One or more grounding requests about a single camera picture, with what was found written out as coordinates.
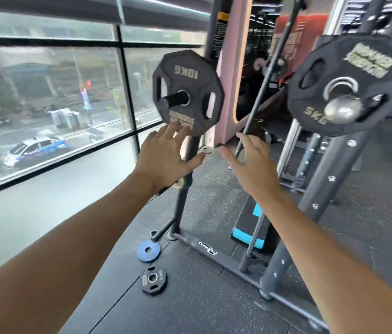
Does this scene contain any person's left hand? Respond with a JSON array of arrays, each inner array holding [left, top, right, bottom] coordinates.
[[133, 121, 206, 195]]

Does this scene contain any person's right hand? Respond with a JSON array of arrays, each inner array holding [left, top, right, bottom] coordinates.
[[218, 132, 282, 202]]

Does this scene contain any small blue-rimmed weight plate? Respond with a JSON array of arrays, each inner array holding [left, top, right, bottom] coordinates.
[[173, 173, 193, 190]]

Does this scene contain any black round grip weight plate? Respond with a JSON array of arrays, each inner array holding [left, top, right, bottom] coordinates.
[[152, 49, 225, 137]]

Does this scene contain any blue disc weight plate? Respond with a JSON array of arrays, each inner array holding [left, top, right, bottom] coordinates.
[[137, 239, 162, 263]]

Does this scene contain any small black octagonal weight plate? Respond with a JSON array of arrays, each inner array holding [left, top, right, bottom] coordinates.
[[140, 263, 167, 296]]

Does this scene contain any large black octagonal weight plate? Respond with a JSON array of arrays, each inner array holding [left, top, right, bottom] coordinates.
[[287, 34, 392, 137]]

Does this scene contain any person's left forearm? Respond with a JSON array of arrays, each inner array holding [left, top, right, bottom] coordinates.
[[0, 173, 155, 334]]

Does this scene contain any person's right forearm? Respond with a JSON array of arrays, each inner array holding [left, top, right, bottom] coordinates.
[[251, 191, 392, 334]]

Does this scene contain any black aerobic step cyan trim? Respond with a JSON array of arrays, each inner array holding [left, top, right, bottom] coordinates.
[[230, 201, 280, 254]]

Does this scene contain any black power rack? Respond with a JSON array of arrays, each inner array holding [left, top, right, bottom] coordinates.
[[150, 0, 392, 334]]

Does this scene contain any red banner white print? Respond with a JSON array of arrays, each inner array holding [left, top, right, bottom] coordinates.
[[274, 13, 328, 77]]

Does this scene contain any grey striped roller blind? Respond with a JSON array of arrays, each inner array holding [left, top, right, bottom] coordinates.
[[0, 0, 210, 32]]

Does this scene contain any glass window black frame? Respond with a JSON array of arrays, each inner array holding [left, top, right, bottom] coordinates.
[[0, 10, 207, 275]]

